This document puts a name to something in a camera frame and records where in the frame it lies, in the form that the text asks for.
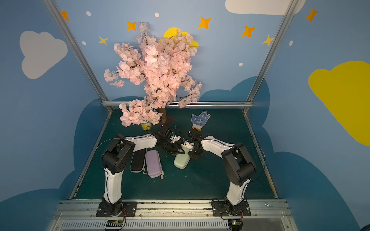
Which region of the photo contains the aluminium front rail base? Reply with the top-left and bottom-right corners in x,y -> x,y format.
48,199 -> 298,231

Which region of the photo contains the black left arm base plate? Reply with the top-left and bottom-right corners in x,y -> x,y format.
96,201 -> 137,217

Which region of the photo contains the pink cherry blossom tree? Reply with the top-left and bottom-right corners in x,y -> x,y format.
104,23 -> 202,127

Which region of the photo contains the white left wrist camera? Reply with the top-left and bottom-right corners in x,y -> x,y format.
170,135 -> 181,143

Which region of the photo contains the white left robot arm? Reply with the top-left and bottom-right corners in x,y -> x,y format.
96,128 -> 185,218

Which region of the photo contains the aluminium frame post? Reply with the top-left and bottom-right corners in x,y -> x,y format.
243,0 -> 300,115
43,0 -> 108,103

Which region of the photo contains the aluminium frame post left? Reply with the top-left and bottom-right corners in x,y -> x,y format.
43,0 -> 108,103

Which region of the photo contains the aluminium frame post right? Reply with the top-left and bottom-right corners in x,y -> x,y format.
243,0 -> 300,115

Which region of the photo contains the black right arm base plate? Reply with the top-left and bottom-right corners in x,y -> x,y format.
210,199 -> 251,217

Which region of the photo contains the black zippered umbrella case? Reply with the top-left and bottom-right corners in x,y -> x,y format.
130,149 -> 147,173

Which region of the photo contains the blue dotted work glove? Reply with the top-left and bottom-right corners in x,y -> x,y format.
191,111 -> 211,131

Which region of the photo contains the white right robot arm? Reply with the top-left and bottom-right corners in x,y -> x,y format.
188,130 -> 257,217

